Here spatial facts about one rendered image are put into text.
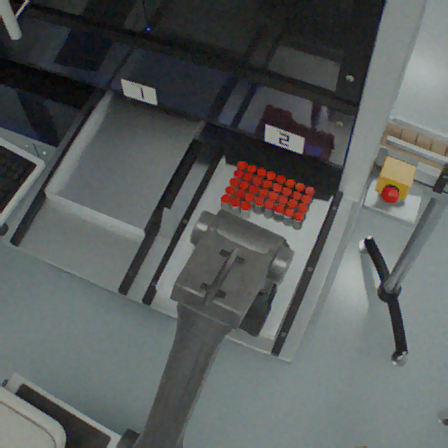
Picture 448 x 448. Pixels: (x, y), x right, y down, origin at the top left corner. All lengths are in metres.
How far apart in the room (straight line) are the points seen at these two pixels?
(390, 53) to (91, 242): 0.76
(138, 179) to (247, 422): 1.01
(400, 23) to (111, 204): 0.78
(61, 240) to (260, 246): 0.84
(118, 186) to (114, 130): 0.16
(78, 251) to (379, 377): 1.22
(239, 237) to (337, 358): 1.60
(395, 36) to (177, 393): 0.64
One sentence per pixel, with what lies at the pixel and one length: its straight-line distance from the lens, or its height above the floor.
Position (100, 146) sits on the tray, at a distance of 1.59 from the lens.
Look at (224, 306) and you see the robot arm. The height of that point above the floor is 1.56.
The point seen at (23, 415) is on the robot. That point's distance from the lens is 0.93.
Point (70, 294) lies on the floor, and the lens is 2.40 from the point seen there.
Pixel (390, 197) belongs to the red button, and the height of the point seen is 1.01.
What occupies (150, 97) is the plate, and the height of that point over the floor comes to 1.01.
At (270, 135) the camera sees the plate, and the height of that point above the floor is 1.02.
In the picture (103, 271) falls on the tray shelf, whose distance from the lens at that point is 1.44.
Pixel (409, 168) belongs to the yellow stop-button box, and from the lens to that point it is 1.40.
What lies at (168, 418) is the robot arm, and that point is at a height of 1.39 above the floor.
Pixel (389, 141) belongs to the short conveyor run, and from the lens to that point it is 1.51.
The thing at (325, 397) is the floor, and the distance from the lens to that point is 2.25.
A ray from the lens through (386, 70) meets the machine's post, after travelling 1.14.
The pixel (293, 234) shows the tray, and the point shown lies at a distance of 1.45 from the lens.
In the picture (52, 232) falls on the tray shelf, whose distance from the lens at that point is 1.50.
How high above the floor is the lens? 2.18
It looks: 64 degrees down
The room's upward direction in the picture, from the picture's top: 2 degrees counter-clockwise
